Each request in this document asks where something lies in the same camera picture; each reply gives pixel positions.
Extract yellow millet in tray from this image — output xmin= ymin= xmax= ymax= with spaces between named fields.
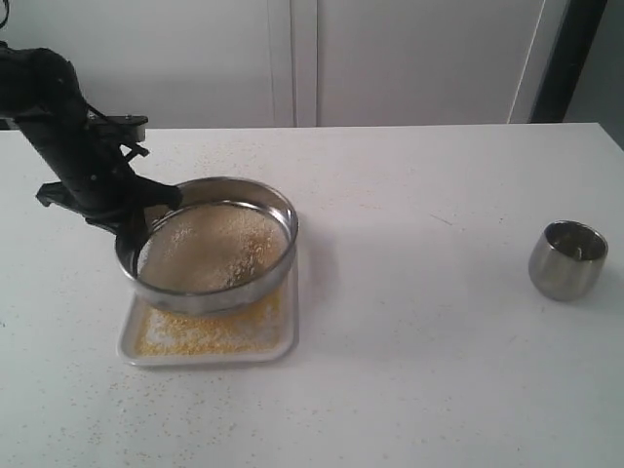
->
xmin=135 ymin=286 xmax=287 ymax=356

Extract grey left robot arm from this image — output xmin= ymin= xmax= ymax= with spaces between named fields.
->
xmin=1 ymin=44 xmax=182 ymax=276

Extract yellow and white grain mix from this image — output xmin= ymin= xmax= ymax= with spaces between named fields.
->
xmin=138 ymin=205 xmax=288 ymax=293

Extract stainless steel cup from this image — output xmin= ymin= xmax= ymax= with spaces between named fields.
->
xmin=528 ymin=220 xmax=608 ymax=302

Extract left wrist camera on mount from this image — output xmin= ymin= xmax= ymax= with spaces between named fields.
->
xmin=89 ymin=113 xmax=149 ymax=162

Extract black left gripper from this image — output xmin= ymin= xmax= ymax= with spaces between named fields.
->
xmin=19 ymin=115 xmax=183 ymax=271

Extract white square tray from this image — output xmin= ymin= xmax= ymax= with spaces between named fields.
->
xmin=117 ymin=264 xmax=298 ymax=369

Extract round steel mesh sieve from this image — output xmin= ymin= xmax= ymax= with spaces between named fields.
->
xmin=115 ymin=177 xmax=299 ymax=316

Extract dark door frame post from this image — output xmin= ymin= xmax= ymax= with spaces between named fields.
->
xmin=528 ymin=0 xmax=608 ymax=124

